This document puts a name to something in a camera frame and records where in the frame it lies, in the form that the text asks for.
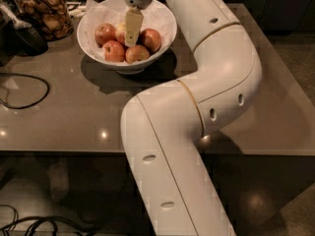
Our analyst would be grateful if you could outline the black cables on floor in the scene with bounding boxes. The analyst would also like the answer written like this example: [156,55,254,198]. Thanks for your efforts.
[0,204,99,236]

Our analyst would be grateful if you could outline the red apple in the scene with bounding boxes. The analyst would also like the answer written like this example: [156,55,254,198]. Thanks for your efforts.
[125,45,150,64]
[115,22,126,44]
[139,29,161,53]
[102,40,125,62]
[94,23,116,46]

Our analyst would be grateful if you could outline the black round appliance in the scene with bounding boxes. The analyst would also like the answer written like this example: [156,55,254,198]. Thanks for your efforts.
[0,18,48,67]

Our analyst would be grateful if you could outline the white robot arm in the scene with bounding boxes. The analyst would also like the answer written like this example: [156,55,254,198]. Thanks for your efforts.
[121,0,262,236]

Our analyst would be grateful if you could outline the white ceramic bowl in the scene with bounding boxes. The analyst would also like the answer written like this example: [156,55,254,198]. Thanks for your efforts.
[76,0,178,76]

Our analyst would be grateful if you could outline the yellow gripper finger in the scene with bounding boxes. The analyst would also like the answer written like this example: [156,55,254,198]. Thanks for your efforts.
[125,7,144,47]

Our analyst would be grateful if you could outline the glass jar of dried slices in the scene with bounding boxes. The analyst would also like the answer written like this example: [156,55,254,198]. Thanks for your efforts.
[14,0,73,41]

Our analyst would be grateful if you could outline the white paper bowl liner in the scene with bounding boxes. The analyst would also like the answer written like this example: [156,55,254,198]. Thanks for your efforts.
[83,0,174,63]

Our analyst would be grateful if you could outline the black cable on table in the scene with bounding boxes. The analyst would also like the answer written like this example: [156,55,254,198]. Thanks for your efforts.
[0,72,51,110]

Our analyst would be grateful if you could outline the silver spoon handle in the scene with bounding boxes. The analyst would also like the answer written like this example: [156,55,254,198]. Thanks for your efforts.
[0,0,32,30]

